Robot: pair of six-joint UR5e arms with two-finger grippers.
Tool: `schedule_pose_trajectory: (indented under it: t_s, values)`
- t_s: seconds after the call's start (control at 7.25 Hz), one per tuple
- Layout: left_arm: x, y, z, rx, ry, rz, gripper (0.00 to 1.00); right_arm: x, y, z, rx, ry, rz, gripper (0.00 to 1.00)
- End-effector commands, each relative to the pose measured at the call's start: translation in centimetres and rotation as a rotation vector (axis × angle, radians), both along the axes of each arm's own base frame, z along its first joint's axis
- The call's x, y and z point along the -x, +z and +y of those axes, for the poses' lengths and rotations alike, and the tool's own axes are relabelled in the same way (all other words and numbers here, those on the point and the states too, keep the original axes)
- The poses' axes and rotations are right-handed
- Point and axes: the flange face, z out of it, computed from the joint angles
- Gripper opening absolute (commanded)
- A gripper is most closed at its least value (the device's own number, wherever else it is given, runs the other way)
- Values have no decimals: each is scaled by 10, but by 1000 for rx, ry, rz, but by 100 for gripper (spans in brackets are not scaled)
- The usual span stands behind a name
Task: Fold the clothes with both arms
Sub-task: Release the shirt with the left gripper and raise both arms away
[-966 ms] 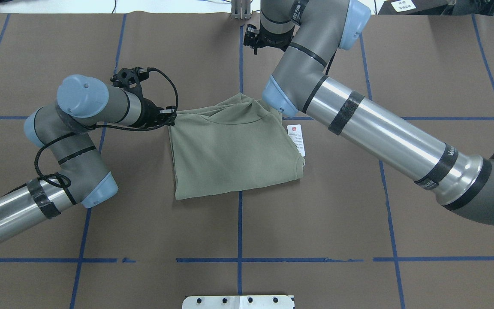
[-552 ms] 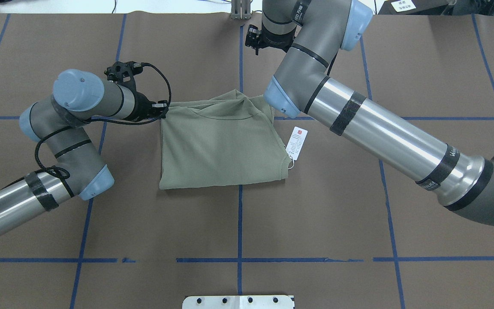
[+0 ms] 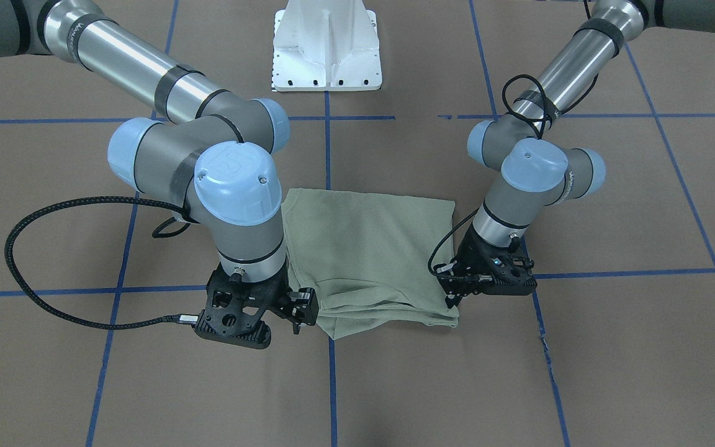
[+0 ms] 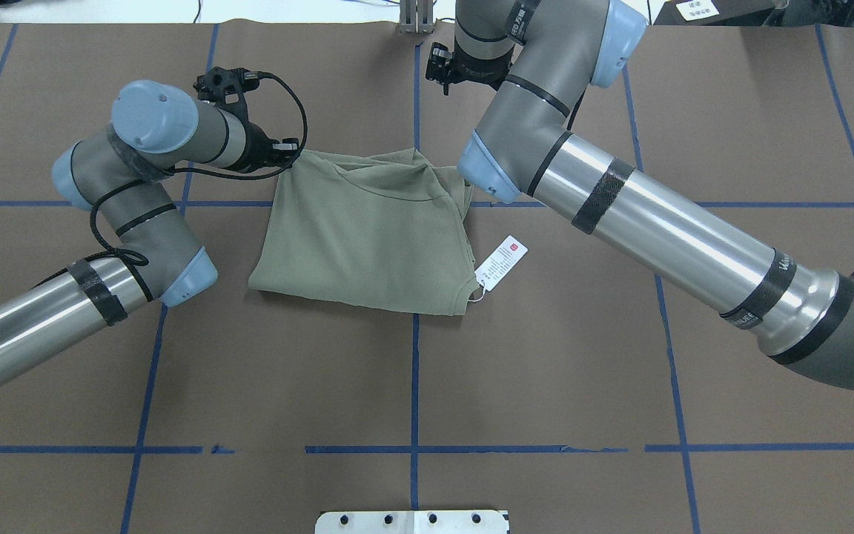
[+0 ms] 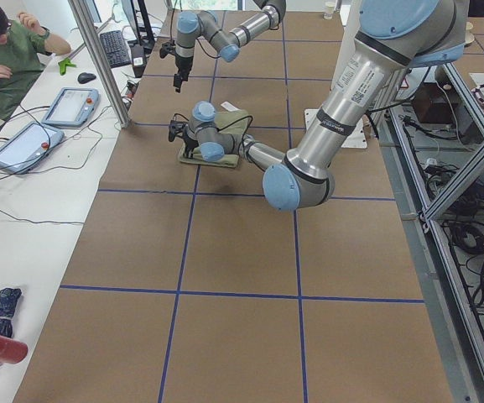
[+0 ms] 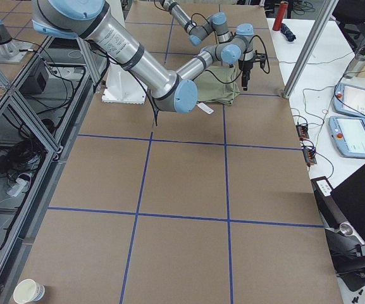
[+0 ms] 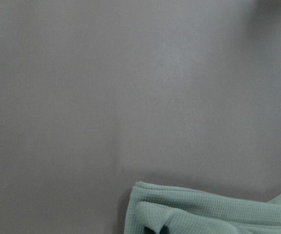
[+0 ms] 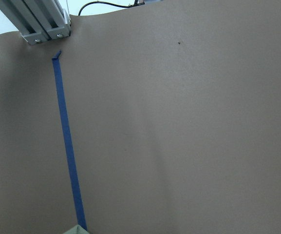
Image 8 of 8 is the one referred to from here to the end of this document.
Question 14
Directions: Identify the olive green long-sleeve shirt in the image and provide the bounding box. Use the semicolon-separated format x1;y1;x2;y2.
63;225;89;234

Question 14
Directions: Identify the black cables bundle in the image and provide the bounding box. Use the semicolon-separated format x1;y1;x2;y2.
78;0;146;16

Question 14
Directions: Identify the aluminium frame post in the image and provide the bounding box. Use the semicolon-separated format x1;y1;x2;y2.
0;0;71;45

